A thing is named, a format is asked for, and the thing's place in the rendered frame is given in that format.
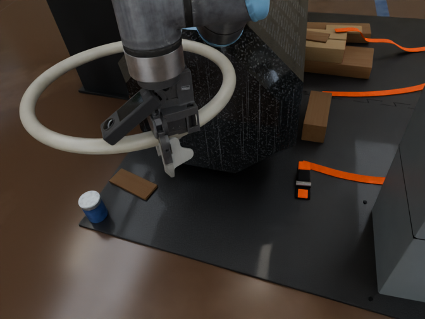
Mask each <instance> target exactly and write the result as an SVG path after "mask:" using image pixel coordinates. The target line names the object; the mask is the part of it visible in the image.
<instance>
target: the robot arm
mask: <svg viewBox="0 0 425 319"><path fill-rule="evenodd" d="M111 1H112V4H113V8H114V13H115V16H116V21H117V24H118V29H119V32H120V37H121V41H122V44H123V51H124V54H125V59H126V63H127V67H128V71H129V74H130V76H131V77H132V78H133V79H135V80H137V82H138V85H139V86H141V87H142V89H140V90H139V91H138V92H137V93H136V94H135V95H134V96H133V97H131V98H130V99H129V100H128V101H127V102H126V103H125V104H124V105H123V106H121V107H120V108H119V109H118V110H116V111H115V112H114V113H113V114H112V115H111V116H110V117H109V118H108V119H106V120H105V121H104V122H103V123H102V124H101V132H102V138H103V140H104V141H106V142H107V143H108V144H110V145H112V146H113V145H115V144H116V143H117V142H118V141H120V140H121V139H122V138H123V137H124V136H126V134H128V133H129V132H130V131H131V130H133V129H134V128H135V127H136V126H137V125H138V124H139V123H140V122H142V121H143V120H144V119H145V118H147V120H148V122H149V126H150V128H151V130H152V133H153V134H154V137H155V138H156V139H157V140H158V141H159V145H158V146H156V150H157V154H158V156H159V158H161V159H162V160H163V165H164V171H165V172H166V173H167V174H168V175H169V176H170V177H174V176H175V168H176V167H177V166H179V165H181V164H182V163H184V162H186V161H188V160H189V159H191V158H192V157H193V155H194V152H193V150H192V149H190V148H185V147H181V145H180V141H179V139H181V138H178V139H177V138H176V137H170V138H168V136H171V135H175V134H178V135H179V134H183V133H185V132H188V133H189V134H191V133H193V132H197V131H200V123H199V112H198V106H197V105H196V103H195V101H194V92H193V86H192V76H191V71H190V69H189V68H187V66H186V64H185V61H184V55H183V46H182V34H181V28H190V27H196V29H197V31H198V33H199V35H200V37H201V38H202V40H203V41H205V42H206V43H208V44H209V45H211V46H214V47H226V46H229V45H231V44H233V43H234V42H236V41H237V40H238V39H239V38H240V36H241V34H242V32H243V28H244V27H245V25H246V23H247V22H249V21H253V22H257V21H258V20H263V19H265V18H266V17H267V15H268V12H269V2H270V0H111ZM195 115H196V116H195ZM196 117H197V121H196ZM170 147H171V150H170Z"/></svg>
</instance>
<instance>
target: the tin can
mask: <svg viewBox="0 0 425 319"><path fill-rule="evenodd" d="M78 204H79V206H80V207H81V209H82V210H83V212H84V213H85V215H86V217H87V218H88V219H89V221H90V222H92V223H99V222H101V221H103V220H104V219H105V218H106V217H107V215H108V210H107V208H106V206H105V205H104V203H103V201H102V199H101V197H100V195H99V193H98V192H96V191H88V192H86V193H84V194H82V195H81V196H80V198H79V200H78Z"/></svg>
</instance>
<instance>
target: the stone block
mask: <svg viewBox="0 0 425 319"><path fill-rule="evenodd" d="M308 2H309V0H270V2H269V12H268V15H267V17H266V18H265V19H263V20H258V21H257V22H253V21H249V22H247V23H246V25H245V27H244V28H243V32H242V34H241V36H240V38H239V39H238V40H237V41H236V42H234V43H233V44H231V45H229V46H226V47H214V46H211V45H209V44H208V43H206V42H205V41H203V40H202V38H201V37H200V35H199V33H198V31H197V30H188V29H182V39H186V40H191V41H196V42H200V43H203V44H206V45H208V46H211V47H213V48H215V49H217V50H218V51H219V52H221V53H223V54H224V55H225V56H226V57H227V58H228V59H229V60H230V62H231V63H232V65H233V67H234V69H235V74H236V86H235V90H234V92H233V95H232V97H231V99H230V100H229V102H228V103H227V105H226V106H225V107H224V108H223V109H222V110H221V111H220V112H219V113H218V114H217V115H216V116H215V117H214V118H213V119H212V120H210V121H209V122H207V123H206V124H205V125H203V126H201V127H200V131H197V132H193V133H191V134H187V135H184V136H183V137H182V138H181V139H179V141H180V145H181V147H185V148H190V149H192V150H193V152H194V155H193V157H192V158H191V159H189V160H188V161H186V162H184V163H183V164H186V165H192V166H199V167H203V168H209V169H213V170H219V171H224V172H230V173H239V172H243V171H246V170H248V169H250V168H252V167H254V166H256V165H258V164H259V163H262V162H263V161H266V160H268V159H269V158H272V157H273V156H276V155H277V154H280V153H282V152H283V151H286V150H287V149H290V148H291V147H293V146H296V143H297V132H298V127H299V116H300V106H301V100H302V90H303V84H304V66H305V45H306V34H307V14H308ZM183 55H184V61H185V64H186V66H187V68H189V69H190V71H191V76H192V86H193V92H194V101H195V103H196V105H197V106H198V110H199V109H201V108H202V107H204V106H205V105H206V104H207V103H208V102H209V101H210V100H211V99H212V98H213V97H214V96H215V95H216V94H217V93H218V91H219V90H220V88H221V85H222V83H223V74H222V72H221V70H220V68H219V66H218V65H217V64H215V63H214V62H213V61H211V60H210V59H208V58H206V57H204V56H201V55H199V54H196V53H191V52H188V51H183ZM118 65H119V68H120V71H121V74H122V77H123V80H124V83H125V86H126V90H127V93H128V96H129V98H131V97H133V96H134V95H135V94H136V93H137V92H138V91H139V90H140V89H142V87H141V86H139V85H138V82H137V80H135V79H133V78H132V77H131V76H130V74H129V71H128V67H127V63H126V59H125V55H123V57H122V58H121V59H120V60H119V62H118Z"/></svg>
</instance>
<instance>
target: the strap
mask: <svg viewBox="0 0 425 319"><path fill-rule="evenodd" d="M335 31H336V32H348V31H357V32H360V30H359V29H357V28H351V27H350V28H335ZM360 34H361V36H362V37H363V38H364V40H365V41H368V42H387V43H392V44H395V45H396V46H398V47H399V48H401V49H403V50H404V51H409V52H418V51H425V47H417V48H405V47H402V46H399V45H398V44H396V43H394V42H393V41H391V40H389V39H368V38H365V37H364V36H363V34H362V33H361V32H360ZM424 85H425V84H421V85H417V86H413V87H406V88H402V89H392V90H387V91H371V92H330V91H322V92H330V93H332V96H348V97H364V96H385V95H392V94H402V93H407V92H414V91H420V90H423V88H424ZM311 170H314V171H317V172H321V173H324V174H327V175H331V176H334V177H338V178H343V179H347V180H353V181H356V182H364V183H369V184H380V185H383V182H384V181H385V178H386V177H372V176H367V175H358V174H354V173H348V172H343V171H339V170H335V169H332V168H328V167H325V166H321V165H317V164H315V163H311Z"/></svg>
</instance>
